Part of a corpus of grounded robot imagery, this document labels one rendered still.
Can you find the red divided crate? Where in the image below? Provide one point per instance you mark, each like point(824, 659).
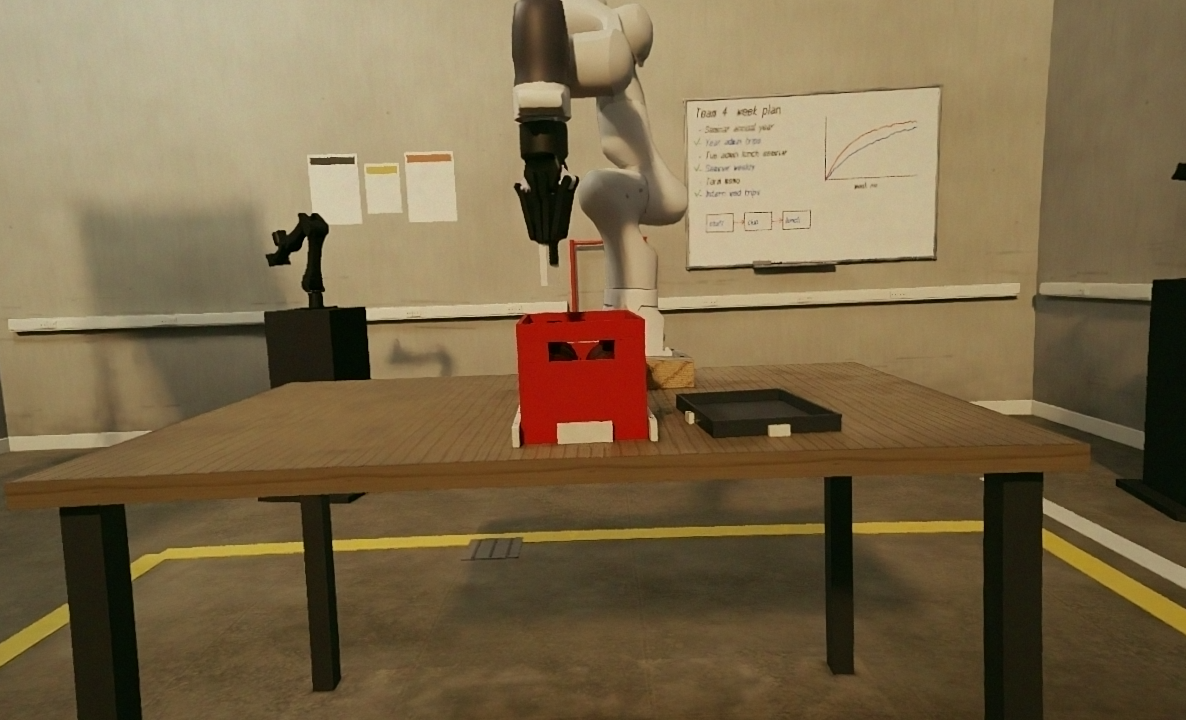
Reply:
point(582, 390)

